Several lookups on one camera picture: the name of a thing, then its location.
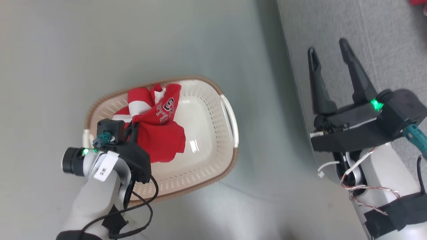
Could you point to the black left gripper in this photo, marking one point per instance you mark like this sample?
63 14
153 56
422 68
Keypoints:
135 161

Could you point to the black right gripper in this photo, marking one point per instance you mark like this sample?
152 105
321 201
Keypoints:
350 128

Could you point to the red and white shirt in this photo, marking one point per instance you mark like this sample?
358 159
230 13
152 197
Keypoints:
156 130

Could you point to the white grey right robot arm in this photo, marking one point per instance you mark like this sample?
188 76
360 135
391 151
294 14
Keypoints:
387 190

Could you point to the grey fabric sofa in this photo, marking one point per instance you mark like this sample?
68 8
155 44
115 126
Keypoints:
373 43

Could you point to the teal plug left wrist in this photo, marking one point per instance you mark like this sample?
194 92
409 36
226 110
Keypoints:
102 139

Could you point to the white paper label tag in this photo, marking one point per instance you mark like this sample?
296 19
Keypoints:
106 166

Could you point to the white perforated basket brown rim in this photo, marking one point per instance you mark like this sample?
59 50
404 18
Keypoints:
203 133

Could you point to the small red item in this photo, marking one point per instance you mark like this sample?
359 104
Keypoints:
420 2

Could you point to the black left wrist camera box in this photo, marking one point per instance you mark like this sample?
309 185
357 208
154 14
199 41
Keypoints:
110 128

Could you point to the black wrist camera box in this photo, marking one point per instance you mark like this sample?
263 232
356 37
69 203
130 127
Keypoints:
110 128
402 108

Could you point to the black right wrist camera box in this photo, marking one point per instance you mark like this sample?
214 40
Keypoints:
402 108

